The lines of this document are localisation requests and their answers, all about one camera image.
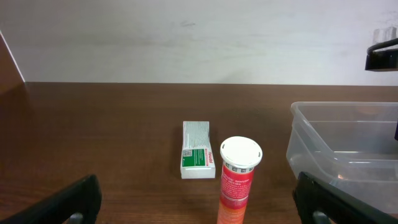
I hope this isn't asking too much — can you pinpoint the clear plastic container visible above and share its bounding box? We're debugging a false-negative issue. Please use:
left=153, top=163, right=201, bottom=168
left=286, top=101, right=397, bottom=214

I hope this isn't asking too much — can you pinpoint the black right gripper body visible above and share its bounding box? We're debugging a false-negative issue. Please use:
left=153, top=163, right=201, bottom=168
left=365, top=38, right=397, bottom=72

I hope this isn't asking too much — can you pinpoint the orange tablet tube white cap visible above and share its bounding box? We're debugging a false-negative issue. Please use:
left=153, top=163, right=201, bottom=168
left=217, top=136, right=262, bottom=224

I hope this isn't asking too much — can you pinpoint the white green medicine box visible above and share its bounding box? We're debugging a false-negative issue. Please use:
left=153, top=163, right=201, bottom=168
left=180, top=121, right=216, bottom=179

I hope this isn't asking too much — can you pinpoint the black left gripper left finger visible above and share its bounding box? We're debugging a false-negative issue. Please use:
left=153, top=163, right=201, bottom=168
left=1, top=174, right=102, bottom=224

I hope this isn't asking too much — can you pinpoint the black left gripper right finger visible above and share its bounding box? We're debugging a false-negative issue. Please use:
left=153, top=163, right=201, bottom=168
left=292, top=172, right=397, bottom=224

